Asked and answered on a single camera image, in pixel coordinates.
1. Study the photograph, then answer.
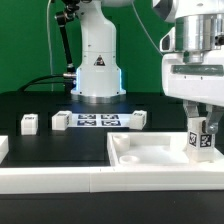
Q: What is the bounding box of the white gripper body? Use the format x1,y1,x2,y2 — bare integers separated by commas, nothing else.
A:
162,51,224,107

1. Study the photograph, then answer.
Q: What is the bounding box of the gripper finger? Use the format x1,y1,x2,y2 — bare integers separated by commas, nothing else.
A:
183,100,199,118
206,105,224,134

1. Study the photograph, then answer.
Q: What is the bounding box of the white square table top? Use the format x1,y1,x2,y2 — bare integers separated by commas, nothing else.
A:
106,131,224,168

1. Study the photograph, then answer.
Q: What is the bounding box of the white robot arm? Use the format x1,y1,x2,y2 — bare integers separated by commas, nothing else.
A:
72,0,224,134

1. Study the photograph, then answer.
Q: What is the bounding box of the apriltag base marker sheet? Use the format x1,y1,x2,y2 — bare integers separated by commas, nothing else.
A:
70,114,130,127

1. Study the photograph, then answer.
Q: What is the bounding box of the white front fence bar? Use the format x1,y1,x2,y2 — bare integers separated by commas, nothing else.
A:
0,167,224,194

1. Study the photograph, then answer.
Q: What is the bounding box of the white left fence piece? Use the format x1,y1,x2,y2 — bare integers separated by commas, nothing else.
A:
0,136,9,163

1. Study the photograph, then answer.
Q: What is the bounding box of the black cable bundle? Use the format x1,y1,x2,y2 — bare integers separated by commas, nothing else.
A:
18,73,73,93

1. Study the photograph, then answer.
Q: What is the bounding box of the white thin cable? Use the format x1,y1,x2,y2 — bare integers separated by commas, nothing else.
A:
46,0,55,92

